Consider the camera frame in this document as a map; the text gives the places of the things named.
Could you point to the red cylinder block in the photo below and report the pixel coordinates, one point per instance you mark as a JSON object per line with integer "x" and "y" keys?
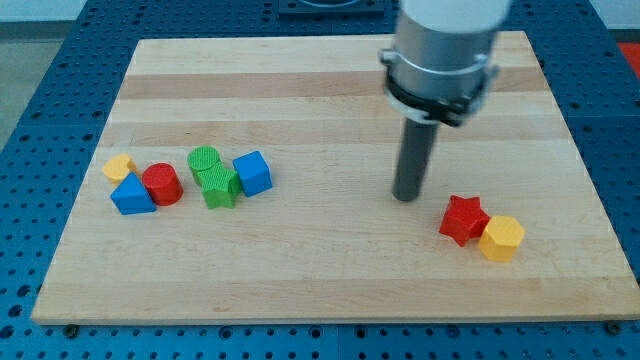
{"x": 162, "y": 183}

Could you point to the dark blue base plate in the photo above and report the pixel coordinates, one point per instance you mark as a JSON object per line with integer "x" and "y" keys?
{"x": 311, "y": 8}

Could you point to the blue triangle block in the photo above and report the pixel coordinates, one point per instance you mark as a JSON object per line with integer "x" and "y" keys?
{"x": 131, "y": 197}

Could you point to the yellow hexagon block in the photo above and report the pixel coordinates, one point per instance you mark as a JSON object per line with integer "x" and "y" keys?
{"x": 501, "y": 238}

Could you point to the red object at edge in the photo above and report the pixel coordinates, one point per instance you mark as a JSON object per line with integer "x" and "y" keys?
{"x": 631, "y": 52}

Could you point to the green star block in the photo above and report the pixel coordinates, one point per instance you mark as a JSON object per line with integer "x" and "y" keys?
{"x": 220, "y": 186}

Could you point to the green cylinder block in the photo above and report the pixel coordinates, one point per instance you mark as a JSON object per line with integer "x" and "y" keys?
{"x": 201, "y": 159}

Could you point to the dark grey pointer rod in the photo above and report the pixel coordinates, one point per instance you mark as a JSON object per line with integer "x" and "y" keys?
{"x": 415, "y": 150}

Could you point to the yellow heart block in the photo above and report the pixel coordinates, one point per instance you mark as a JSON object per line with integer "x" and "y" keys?
{"x": 117, "y": 168}

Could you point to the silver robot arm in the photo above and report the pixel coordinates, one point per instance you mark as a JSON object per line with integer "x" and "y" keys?
{"x": 438, "y": 67}

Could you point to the blue cube block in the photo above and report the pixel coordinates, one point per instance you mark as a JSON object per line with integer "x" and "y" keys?
{"x": 254, "y": 173}

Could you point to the red star block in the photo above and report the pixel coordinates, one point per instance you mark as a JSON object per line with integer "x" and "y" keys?
{"x": 464, "y": 219}

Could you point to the wooden board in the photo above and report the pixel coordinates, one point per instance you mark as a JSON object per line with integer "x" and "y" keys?
{"x": 328, "y": 243}

